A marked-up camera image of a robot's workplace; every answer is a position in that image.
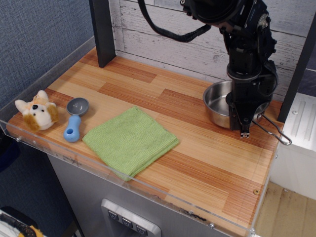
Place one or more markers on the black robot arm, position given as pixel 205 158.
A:
pixel 245 26

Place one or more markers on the silver dispenser button panel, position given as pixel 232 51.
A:
pixel 121 222

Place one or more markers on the green folded microfiber cloth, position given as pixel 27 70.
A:
pixel 130 142

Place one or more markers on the plush corgi dog head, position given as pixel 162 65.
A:
pixel 38 114

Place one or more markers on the white aluminium side box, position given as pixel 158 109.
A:
pixel 295 165

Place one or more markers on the silver metal pot with handle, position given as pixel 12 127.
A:
pixel 222 112

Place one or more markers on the blue grey toy scoop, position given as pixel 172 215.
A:
pixel 76 107

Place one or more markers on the grey toy fridge cabinet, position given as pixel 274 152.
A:
pixel 184 197

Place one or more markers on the black left frame post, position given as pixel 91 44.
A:
pixel 103 31

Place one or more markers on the clear acrylic table guard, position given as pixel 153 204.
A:
pixel 171 99

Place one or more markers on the black right frame post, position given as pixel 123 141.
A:
pixel 299 72

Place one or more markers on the black frame post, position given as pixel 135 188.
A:
pixel 299 72
pixel 103 31

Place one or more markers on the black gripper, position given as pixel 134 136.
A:
pixel 257 86

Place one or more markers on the yellow black object bottom left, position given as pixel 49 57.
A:
pixel 11 227

